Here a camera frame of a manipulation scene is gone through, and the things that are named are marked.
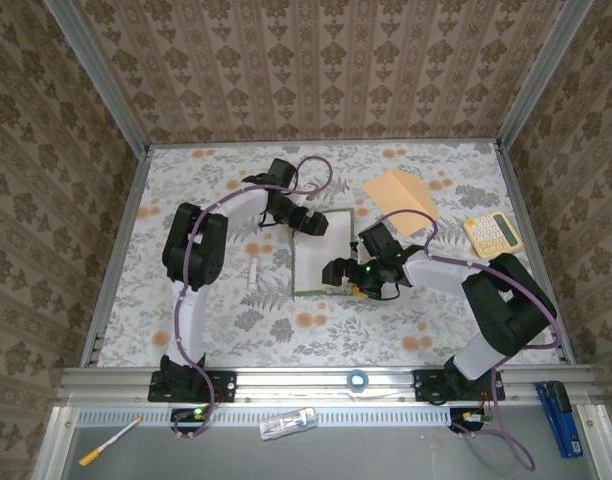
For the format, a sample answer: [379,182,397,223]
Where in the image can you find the aluminium frame post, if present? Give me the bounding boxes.
[41,0,152,154]
[495,0,595,151]

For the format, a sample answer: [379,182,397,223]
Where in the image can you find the black board green light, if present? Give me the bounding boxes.
[170,405,213,436]

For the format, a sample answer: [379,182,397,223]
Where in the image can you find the aluminium shelf side beam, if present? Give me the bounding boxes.
[575,403,612,480]
[31,405,78,480]

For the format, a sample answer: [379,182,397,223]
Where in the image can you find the white pen yellow cap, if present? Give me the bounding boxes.
[78,415,143,467]

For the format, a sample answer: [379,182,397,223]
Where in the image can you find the thin aluminium wall-side rail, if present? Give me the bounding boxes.
[146,138,502,149]

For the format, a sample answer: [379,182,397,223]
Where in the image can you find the floral table cover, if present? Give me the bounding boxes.
[96,142,562,369]

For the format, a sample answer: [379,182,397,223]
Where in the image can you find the tan paper envelope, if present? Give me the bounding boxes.
[360,167,441,240]

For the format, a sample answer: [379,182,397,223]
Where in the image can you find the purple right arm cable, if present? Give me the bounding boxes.
[373,208,560,474]

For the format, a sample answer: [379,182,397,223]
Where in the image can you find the grey metal shelf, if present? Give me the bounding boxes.
[60,424,600,480]

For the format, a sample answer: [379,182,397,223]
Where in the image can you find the long aluminium base rail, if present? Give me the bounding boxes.
[55,363,600,406]

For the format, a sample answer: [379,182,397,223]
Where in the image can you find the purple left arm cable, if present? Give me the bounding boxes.
[173,155,335,444]

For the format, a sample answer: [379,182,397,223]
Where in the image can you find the clear plastic bag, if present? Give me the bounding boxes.
[258,406,318,442]

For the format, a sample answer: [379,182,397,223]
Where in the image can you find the blue black hand tool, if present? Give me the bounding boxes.
[534,379,585,460]

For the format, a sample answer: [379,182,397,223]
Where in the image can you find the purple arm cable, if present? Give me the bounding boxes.
[373,208,560,474]
[173,155,335,444]

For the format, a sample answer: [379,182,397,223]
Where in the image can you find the black board coloured connectors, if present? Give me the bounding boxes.
[448,407,492,434]

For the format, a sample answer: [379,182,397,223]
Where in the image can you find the aluminium table side rail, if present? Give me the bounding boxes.
[79,147,155,369]
[493,142,577,366]

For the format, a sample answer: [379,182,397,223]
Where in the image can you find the grey slotted cable duct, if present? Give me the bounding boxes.
[75,407,455,429]

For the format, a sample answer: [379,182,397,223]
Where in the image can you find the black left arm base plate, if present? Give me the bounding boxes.
[146,368,238,404]

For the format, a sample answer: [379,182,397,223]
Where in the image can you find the white letter paper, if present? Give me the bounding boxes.
[289,206,356,297]

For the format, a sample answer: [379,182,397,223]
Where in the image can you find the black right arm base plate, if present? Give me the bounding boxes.
[411,368,506,404]

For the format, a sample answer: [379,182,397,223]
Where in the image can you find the yellow calculator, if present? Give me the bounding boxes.
[462,209,526,260]

